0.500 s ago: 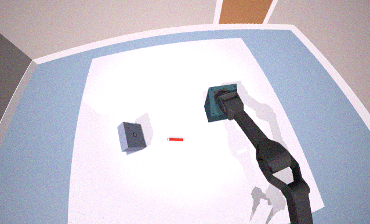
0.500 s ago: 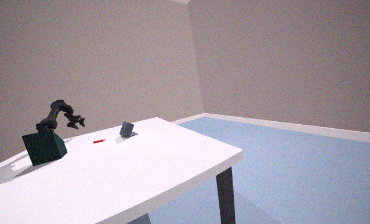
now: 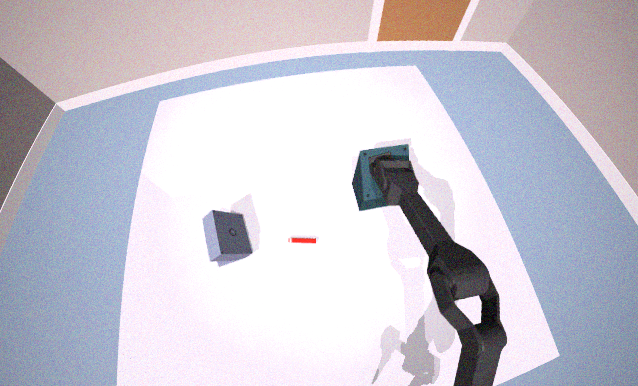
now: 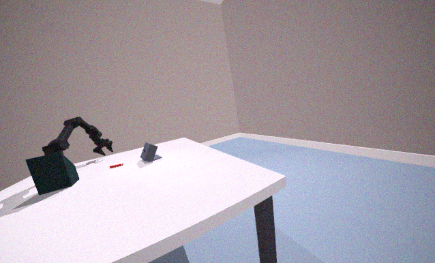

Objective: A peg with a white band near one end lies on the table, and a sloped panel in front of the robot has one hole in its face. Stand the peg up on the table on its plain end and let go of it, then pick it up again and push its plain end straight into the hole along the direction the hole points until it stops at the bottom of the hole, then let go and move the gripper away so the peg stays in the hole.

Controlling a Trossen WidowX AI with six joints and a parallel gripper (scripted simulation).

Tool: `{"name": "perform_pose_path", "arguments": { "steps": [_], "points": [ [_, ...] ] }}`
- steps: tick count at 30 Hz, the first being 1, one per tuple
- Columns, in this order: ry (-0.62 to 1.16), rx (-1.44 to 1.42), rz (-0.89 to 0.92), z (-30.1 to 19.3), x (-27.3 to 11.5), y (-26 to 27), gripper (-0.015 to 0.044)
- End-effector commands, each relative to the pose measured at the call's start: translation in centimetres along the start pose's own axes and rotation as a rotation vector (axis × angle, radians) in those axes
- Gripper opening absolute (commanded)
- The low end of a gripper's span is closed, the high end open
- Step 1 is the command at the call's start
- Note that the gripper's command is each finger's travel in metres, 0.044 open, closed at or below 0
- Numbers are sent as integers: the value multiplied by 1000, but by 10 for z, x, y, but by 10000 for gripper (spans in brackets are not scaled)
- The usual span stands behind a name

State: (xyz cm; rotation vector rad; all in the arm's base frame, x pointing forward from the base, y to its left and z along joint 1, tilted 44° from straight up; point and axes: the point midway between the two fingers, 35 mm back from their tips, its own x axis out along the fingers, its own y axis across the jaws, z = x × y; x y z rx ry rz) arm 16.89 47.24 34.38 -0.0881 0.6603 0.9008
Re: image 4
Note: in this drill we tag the blue-grey sloped panel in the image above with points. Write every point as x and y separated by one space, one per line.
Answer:
149 153

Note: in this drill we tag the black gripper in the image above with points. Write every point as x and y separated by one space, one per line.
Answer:
100 144

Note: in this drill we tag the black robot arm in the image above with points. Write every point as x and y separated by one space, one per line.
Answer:
61 143

